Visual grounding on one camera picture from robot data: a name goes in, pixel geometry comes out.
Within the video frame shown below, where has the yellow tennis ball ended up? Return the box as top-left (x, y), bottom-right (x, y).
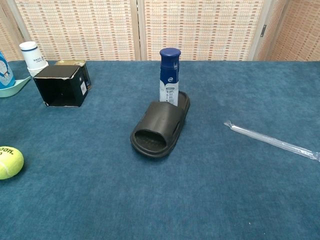
top-left (0, 146), bottom-right (25, 180)

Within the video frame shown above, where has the black open cardboard box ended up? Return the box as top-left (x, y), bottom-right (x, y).
top-left (33, 65), bottom-right (92, 108)

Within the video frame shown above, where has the black rubber slide sandal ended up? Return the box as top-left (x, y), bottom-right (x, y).
top-left (129, 90), bottom-right (191, 159)

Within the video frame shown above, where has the blue and white bottle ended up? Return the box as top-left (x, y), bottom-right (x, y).
top-left (158, 47), bottom-right (181, 107)

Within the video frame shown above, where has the blue table cloth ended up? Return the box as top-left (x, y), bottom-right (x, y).
top-left (0, 60), bottom-right (320, 240)

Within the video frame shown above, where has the woven bamboo folding screen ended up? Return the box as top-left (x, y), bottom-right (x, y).
top-left (0, 0), bottom-right (320, 62)

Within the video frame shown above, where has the plastic wrapped clear straw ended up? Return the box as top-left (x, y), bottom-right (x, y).
top-left (223, 120), bottom-right (320, 163)

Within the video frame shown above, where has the stack of white paper cups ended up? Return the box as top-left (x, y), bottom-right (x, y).
top-left (19, 41), bottom-right (49, 78)

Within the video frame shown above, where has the light green plastic tray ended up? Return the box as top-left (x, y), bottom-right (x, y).
top-left (0, 75), bottom-right (32, 98)

